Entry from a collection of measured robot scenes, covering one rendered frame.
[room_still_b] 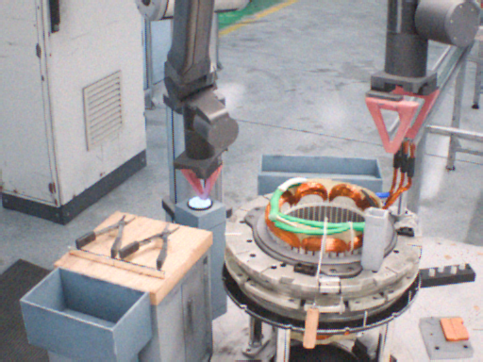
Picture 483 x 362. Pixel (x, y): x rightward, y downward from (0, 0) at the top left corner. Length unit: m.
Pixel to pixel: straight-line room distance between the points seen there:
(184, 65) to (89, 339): 0.46
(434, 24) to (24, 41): 2.57
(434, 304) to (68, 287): 0.80
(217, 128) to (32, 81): 2.15
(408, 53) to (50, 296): 0.65
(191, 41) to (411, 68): 0.36
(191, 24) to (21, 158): 2.52
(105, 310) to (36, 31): 2.19
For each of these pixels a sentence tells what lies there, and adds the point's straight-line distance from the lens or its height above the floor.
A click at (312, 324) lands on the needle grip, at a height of 1.04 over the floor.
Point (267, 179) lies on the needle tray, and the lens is 1.40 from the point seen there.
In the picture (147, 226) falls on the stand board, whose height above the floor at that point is 1.06.
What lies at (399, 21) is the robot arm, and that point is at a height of 1.47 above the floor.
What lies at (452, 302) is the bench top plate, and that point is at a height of 0.78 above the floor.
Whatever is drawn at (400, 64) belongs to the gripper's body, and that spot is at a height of 1.41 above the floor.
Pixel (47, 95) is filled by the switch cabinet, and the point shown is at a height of 0.67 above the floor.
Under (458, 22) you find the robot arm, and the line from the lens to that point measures 0.86.
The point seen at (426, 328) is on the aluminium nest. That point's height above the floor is 0.80.
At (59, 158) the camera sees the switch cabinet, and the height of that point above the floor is 0.35.
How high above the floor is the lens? 1.66
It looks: 26 degrees down
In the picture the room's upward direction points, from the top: straight up
